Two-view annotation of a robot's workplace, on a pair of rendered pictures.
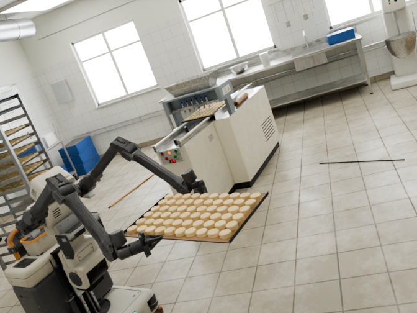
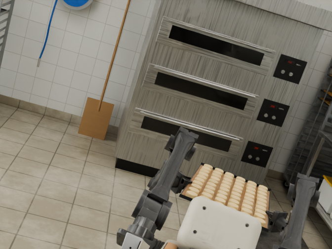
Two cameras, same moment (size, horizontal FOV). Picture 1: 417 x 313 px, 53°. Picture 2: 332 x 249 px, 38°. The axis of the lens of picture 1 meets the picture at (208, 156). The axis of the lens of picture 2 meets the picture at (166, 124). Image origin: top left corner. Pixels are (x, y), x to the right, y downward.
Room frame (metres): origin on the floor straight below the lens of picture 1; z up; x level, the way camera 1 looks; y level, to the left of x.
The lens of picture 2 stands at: (3.18, 1.91, 1.85)
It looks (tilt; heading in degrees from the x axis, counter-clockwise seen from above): 16 degrees down; 243
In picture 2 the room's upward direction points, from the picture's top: 18 degrees clockwise
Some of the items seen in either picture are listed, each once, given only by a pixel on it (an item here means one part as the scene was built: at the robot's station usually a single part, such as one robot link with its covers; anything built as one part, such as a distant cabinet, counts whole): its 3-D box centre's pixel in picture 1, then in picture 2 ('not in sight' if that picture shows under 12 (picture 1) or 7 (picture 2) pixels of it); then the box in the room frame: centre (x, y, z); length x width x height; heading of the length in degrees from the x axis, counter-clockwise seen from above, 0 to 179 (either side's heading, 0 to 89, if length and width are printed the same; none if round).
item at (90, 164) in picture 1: (84, 165); not in sight; (8.18, 2.35, 0.10); 0.60 x 0.40 x 0.20; 158
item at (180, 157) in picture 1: (171, 156); not in sight; (3.89, 0.33, 0.77); 0.24 x 0.04 x 0.14; 59
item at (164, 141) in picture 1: (197, 115); not in sight; (4.81, -0.05, 0.87); 2.01 x 0.03 x 0.07; 149
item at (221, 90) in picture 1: (200, 105); not in sight; (4.64, -0.11, 1.01); 0.72 x 0.33 x 0.34; 59
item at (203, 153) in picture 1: (198, 169); not in sight; (4.20, 0.14, 0.45); 0.70 x 0.34 x 0.90; 149
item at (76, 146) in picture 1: (76, 146); not in sight; (8.18, 2.35, 0.50); 0.60 x 0.40 x 0.20; 163
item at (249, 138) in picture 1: (232, 138); not in sight; (5.05, -0.36, 0.42); 1.28 x 0.72 x 0.84; 149
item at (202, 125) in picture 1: (219, 110); not in sight; (4.66, -0.30, 0.87); 2.01 x 0.03 x 0.07; 149
